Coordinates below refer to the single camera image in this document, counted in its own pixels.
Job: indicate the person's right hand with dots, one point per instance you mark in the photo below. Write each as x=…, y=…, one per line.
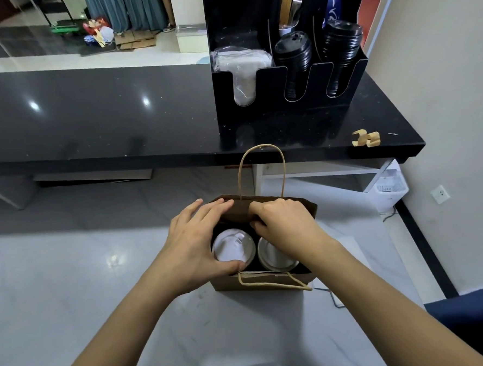
x=289, y=227

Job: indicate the brown paper bag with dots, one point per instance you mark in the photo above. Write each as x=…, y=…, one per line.
x=243, y=209

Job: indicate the blue skirted table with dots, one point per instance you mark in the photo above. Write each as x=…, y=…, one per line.
x=129, y=8

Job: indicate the white support panel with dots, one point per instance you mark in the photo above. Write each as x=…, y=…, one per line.
x=9, y=191

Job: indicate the row of tan tape strips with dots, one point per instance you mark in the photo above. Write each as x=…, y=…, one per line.
x=371, y=139

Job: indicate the plastic wrapped white pack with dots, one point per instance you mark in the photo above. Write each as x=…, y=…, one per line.
x=243, y=70

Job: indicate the person's left forearm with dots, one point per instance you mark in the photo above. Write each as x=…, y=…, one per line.
x=112, y=340

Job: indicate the tan paper sleeve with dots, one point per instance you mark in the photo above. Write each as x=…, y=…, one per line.
x=284, y=5

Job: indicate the black acrylic organizer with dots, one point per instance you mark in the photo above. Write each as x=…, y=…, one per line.
x=239, y=17

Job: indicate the black trolley cart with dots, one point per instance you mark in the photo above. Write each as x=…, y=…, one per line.
x=55, y=12

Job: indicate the person's left hand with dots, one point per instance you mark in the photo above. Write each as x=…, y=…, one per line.
x=189, y=253

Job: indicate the person's right forearm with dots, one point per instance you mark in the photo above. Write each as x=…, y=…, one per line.
x=396, y=310

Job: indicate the white box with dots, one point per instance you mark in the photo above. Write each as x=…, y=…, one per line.
x=192, y=39

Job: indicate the stack of white paper sheets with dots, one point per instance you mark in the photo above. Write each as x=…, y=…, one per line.
x=352, y=252

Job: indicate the red banner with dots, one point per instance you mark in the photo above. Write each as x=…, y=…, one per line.
x=373, y=5

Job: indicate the tan coffee cup white lid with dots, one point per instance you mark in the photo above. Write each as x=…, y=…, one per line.
x=275, y=258

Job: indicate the white wall socket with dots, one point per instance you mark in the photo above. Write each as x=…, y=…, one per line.
x=441, y=194

